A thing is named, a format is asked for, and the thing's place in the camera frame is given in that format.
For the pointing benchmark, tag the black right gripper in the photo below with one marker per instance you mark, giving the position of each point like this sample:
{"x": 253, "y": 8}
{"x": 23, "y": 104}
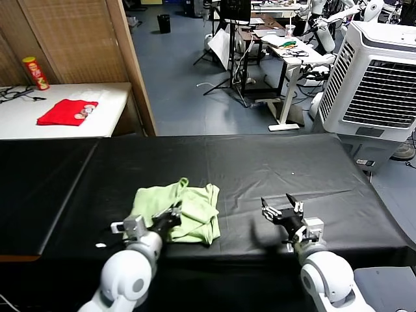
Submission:
{"x": 291, "y": 222}

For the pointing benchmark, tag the plastic cup with straw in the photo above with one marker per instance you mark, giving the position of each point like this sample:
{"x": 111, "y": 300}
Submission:
{"x": 289, "y": 31}

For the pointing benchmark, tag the black trash bin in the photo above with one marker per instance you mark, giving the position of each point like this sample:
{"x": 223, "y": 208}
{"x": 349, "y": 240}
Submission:
{"x": 164, "y": 24}

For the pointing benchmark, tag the white reflector board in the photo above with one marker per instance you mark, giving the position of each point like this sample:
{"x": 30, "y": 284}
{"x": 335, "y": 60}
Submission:
{"x": 221, "y": 48}

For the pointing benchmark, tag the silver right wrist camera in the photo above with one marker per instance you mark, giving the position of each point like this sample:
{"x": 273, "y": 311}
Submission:
{"x": 314, "y": 227}

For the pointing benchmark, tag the white desk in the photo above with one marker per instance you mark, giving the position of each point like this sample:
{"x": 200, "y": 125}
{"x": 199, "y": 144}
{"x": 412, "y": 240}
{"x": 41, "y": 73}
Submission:
{"x": 312, "y": 57}

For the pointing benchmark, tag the red folded shirt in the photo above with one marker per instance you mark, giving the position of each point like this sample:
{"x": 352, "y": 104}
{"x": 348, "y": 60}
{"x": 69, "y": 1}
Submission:
{"x": 65, "y": 112}

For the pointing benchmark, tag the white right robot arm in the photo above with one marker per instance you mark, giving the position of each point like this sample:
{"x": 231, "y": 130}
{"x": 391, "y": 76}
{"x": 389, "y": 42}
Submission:
{"x": 325, "y": 279}

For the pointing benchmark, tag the black tripod stand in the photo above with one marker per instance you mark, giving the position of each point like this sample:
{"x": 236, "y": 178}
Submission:
{"x": 232, "y": 65}

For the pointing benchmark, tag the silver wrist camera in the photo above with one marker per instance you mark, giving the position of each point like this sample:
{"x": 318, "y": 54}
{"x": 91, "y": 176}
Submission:
{"x": 133, "y": 226}
{"x": 314, "y": 227}

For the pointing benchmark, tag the light green t-shirt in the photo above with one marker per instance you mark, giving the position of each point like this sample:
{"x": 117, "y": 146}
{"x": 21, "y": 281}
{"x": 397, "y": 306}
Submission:
{"x": 198, "y": 208}

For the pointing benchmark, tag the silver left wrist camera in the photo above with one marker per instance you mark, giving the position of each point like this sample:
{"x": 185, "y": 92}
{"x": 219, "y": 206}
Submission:
{"x": 133, "y": 226}

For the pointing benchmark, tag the black monitor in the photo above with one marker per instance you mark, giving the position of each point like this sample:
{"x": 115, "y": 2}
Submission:
{"x": 235, "y": 9}

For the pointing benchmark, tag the grey laptop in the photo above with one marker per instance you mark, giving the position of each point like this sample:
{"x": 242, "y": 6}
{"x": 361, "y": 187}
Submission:
{"x": 268, "y": 33}

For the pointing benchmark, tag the wooden partition screen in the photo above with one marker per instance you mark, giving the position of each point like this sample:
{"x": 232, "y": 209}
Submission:
{"x": 81, "y": 39}

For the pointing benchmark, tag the white side table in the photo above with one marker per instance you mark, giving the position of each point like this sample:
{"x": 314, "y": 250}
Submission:
{"x": 107, "y": 107}

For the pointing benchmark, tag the white humanoid robot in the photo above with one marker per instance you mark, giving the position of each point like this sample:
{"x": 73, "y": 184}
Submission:
{"x": 325, "y": 37}

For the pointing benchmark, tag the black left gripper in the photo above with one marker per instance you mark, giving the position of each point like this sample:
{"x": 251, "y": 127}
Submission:
{"x": 165, "y": 224}

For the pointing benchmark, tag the red chips can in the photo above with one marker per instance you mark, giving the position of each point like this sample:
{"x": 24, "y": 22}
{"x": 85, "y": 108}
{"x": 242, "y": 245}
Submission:
{"x": 36, "y": 74}

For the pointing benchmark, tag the small white power strip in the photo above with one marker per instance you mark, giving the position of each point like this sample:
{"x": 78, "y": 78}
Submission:
{"x": 364, "y": 162}

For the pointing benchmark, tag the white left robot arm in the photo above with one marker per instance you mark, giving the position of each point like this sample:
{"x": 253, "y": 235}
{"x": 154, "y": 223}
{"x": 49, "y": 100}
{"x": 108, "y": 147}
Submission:
{"x": 126, "y": 276}

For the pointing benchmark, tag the black leather table cover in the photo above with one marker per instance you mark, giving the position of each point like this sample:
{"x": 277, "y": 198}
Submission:
{"x": 32, "y": 195}
{"x": 308, "y": 169}

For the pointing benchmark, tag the white air cooler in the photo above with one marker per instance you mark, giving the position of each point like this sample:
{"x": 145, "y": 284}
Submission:
{"x": 373, "y": 81}

